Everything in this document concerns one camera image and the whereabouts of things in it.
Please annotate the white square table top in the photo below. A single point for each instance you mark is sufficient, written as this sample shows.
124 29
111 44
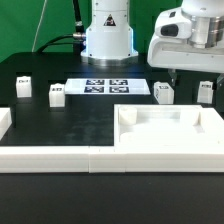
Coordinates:
167 125

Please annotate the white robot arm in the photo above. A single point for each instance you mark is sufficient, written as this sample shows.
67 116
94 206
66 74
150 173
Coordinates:
189 37

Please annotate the white plate with fiducial tags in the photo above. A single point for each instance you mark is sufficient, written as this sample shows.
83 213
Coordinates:
106 86

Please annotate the white U-shaped obstacle fence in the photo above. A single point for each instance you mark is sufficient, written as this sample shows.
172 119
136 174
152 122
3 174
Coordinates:
115 158

